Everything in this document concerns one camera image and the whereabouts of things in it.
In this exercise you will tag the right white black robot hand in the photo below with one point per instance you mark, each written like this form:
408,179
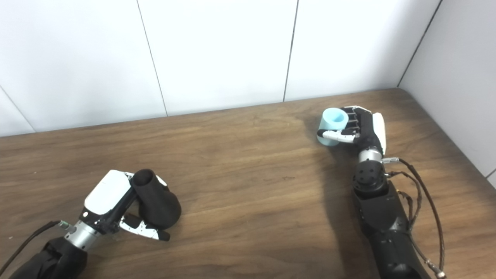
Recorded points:
368,128

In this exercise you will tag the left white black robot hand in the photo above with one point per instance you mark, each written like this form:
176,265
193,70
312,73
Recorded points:
108,192

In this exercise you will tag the black funnel-shaped nozzle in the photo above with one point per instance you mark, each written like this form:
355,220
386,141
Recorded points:
159,205

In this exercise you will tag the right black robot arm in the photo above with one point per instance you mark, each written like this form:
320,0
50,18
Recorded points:
379,209

